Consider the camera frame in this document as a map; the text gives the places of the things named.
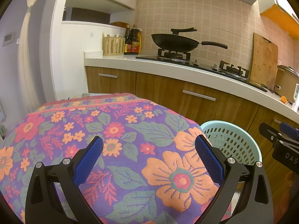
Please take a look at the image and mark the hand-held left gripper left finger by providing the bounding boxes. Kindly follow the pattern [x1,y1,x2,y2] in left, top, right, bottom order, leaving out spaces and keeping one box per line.
[24,135,104,224]

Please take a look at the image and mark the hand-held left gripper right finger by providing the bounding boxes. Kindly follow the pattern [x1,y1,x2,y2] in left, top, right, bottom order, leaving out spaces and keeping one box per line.
[194,134,274,224]

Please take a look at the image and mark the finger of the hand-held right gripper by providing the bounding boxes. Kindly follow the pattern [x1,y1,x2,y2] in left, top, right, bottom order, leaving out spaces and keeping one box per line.
[280,122,299,143]
[259,122,284,143]

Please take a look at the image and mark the teal plastic basket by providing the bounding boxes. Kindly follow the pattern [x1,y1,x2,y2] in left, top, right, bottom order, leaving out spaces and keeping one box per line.
[200,121,263,168]

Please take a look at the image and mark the white countertop appliance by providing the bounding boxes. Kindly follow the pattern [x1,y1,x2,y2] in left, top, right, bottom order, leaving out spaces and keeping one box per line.
[293,83,299,109]

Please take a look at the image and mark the floral tablecloth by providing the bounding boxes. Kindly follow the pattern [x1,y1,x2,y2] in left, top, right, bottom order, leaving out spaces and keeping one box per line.
[0,93,234,224]

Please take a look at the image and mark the rice cooker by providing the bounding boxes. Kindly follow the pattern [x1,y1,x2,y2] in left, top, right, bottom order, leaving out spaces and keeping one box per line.
[274,65,299,96]

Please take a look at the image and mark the wooden cutting board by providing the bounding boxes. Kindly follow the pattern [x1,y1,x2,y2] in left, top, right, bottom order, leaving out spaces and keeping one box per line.
[249,33,279,89]

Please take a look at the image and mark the wooden kitchen cabinet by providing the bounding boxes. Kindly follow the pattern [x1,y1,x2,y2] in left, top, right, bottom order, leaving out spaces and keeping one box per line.
[85,66,299,215]

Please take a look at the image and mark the black gas stove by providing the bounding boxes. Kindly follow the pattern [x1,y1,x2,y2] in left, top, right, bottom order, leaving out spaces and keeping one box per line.
[135,48,250,82]

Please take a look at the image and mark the white kitchen countertop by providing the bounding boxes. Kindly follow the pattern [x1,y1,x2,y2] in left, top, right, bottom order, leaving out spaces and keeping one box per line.
[84,51,299,117]

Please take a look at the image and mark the beige utensil holder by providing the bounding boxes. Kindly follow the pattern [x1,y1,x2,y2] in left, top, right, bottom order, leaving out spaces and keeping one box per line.
[103,31,126,56]

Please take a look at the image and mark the black wok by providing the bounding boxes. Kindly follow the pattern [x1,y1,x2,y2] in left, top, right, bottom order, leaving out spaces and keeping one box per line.
[151,27,228,53]

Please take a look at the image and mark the slim dark sauce bottle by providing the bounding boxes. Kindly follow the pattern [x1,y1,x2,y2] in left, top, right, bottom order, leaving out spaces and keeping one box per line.
[124,24,132,55]

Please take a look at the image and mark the large dark sauce bottle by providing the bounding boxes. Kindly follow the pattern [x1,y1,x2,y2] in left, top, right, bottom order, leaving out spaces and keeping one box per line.
[130,24,142,55]

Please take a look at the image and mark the white curtain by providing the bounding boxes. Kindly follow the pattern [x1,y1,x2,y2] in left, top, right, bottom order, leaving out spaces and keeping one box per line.
[17,0,44,112]

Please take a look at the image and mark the black power cable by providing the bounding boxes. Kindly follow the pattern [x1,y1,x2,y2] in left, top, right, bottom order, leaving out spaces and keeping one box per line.
[260,84,281,96]

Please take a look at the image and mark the long metal cabinet handle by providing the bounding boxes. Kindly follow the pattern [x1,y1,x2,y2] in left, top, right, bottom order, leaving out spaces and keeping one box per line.
[183,90,216,101]

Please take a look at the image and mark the orange wall cabinet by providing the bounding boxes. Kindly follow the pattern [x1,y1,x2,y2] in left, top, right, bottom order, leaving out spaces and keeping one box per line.
[259,0,299,39]

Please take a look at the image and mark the grey wall panel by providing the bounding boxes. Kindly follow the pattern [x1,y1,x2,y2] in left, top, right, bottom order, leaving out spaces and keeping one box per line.
[3,33,16,46]

